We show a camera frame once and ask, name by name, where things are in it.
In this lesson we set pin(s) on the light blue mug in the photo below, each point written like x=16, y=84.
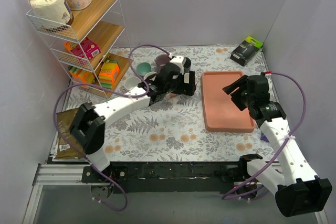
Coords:
x=147, y=75

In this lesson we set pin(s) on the purple small packet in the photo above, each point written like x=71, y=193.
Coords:
x=263, y=137

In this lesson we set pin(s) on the brown snack bag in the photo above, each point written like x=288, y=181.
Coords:
x=65, y=148

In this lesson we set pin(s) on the terracotta pink tray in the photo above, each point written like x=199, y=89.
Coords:
x=219, y=112

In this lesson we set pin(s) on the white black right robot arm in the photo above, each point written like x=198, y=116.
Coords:
x=297, y=188

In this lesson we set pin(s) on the beige wrapped paper roll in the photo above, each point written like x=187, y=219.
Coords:
x=52, y=13

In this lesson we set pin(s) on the blue white gradient mug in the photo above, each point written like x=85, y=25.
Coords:
x=131, y=82

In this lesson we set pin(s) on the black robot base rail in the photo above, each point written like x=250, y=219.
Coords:
x=143, y=177

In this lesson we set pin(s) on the dark grey mug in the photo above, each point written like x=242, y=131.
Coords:
x=186, y=65

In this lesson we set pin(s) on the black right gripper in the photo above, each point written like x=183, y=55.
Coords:
x=238, y=96

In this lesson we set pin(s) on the orange yellow sponge pack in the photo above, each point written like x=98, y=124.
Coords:
x=80, y=75

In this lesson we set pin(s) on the pink sponge box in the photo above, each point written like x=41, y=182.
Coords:
x=86, y=49

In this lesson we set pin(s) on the green ceramic mug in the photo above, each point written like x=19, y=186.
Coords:
x=143, y=68

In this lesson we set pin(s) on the white wire wooden shelf rack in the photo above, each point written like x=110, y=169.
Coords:
x=103, y=22

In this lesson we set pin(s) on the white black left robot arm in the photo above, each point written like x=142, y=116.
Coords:
x=90, y=122

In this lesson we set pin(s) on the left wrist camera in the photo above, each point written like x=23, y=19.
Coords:
x=179, y=61

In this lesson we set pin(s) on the purple ceramic mug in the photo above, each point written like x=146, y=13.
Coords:
x=161, y=60

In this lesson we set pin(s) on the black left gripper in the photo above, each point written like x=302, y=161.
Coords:
x=184, y=85

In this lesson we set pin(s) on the black green product box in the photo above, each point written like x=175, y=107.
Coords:
x=246, y=50

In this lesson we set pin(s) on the orange sponge box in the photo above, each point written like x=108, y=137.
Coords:
x=109, y=73

